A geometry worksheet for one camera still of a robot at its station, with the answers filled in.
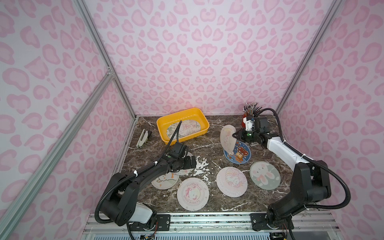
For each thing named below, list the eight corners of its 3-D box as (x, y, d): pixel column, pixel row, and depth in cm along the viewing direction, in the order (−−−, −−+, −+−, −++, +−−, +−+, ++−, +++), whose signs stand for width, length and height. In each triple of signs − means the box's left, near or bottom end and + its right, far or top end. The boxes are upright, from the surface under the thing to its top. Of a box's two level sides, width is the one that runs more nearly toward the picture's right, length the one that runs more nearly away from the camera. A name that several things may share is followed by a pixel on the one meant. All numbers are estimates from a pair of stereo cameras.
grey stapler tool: (135, 146, 105) (133, 144, 102) (145, 131, 113) (144, 129, 111) (142, 148, 104) (141, 146, 101) (151, 133, 112) (150, 130, 110)
